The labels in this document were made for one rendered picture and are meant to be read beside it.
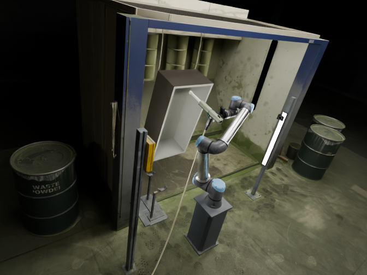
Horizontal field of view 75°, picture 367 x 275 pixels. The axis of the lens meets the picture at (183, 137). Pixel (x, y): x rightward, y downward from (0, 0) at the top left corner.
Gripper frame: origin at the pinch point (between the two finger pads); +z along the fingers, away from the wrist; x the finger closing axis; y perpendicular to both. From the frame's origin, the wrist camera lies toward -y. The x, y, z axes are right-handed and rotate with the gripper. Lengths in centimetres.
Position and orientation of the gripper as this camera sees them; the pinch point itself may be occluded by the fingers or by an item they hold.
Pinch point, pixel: (210, 116)
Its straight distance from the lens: 224.5
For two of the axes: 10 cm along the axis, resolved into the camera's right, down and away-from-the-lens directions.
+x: -5.7, -6.5, 5.0
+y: -2.8, 7.3, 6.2
